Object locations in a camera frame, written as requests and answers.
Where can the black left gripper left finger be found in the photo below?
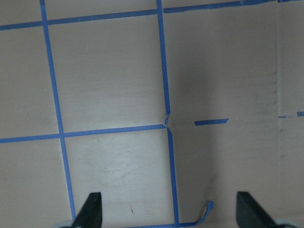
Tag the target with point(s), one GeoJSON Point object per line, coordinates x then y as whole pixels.
{"type": "Point", "coordinates": [90, 215]}

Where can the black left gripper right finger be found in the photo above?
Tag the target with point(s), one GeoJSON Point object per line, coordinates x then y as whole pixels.
{"type": "Point", "coordinates": [249, 214]}

